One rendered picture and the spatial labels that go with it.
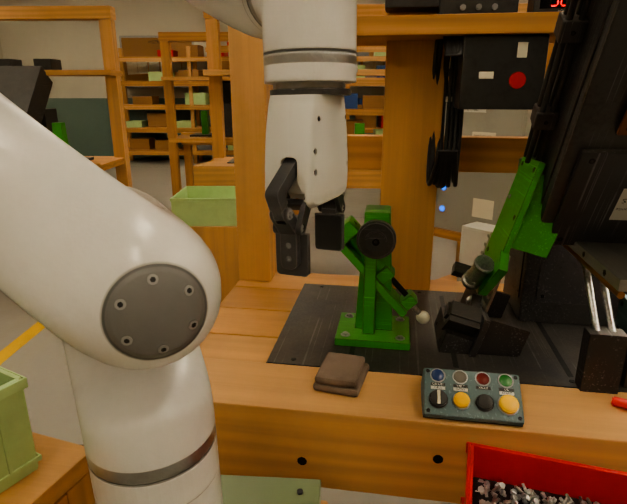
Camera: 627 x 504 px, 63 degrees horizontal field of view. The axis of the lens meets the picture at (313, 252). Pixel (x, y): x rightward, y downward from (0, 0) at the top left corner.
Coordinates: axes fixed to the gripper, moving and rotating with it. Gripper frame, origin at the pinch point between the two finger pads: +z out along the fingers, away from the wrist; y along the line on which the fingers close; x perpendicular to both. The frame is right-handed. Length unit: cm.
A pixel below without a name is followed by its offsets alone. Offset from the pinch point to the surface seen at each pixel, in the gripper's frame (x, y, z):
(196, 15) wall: -615, -876, -197
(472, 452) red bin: 15.5, -17.6, 31.4
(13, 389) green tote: -51, -1, 27
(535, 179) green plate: 20, -50, -2
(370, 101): -208, -715, -25
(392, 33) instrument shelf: -10, -68, -29
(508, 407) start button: 19.5, -28.6, 30.1
